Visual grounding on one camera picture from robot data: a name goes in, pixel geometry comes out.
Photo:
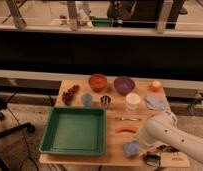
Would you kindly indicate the blue sponge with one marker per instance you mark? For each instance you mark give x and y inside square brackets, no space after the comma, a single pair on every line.
[131,149]

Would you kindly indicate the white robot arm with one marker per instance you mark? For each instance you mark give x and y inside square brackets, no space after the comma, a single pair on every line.
[163,127]

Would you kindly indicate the orange bowl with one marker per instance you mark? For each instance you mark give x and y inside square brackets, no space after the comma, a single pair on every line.
[97,82]

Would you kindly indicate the metal cup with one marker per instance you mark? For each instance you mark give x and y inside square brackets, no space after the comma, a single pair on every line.
[105,101]

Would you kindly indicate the blue plastic cup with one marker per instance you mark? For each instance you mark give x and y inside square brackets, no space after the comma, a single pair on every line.
[87,100]

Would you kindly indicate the purple bowl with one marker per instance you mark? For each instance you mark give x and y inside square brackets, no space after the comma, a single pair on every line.
[124,85]

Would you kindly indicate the white plastic cup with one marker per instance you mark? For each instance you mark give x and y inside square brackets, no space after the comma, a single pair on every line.
[132,101]

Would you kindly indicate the red grape bunch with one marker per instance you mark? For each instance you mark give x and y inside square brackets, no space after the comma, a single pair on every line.
[67,96]

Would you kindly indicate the orange fruit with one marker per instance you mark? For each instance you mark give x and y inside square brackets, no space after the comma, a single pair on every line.
[156,85]

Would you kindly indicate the green plastic tray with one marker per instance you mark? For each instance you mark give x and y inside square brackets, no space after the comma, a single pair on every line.
[76,131]

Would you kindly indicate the blue cloth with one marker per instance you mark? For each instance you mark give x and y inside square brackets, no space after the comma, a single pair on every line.
[155,103]

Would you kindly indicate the orange carrot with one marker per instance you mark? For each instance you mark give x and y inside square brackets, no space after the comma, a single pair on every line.
[127,129]

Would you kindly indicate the green bin behind window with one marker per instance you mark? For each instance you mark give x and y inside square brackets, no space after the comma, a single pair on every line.
[101,22]

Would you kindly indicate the black-handled knife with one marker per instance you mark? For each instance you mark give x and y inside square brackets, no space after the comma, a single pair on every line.
[166,148]

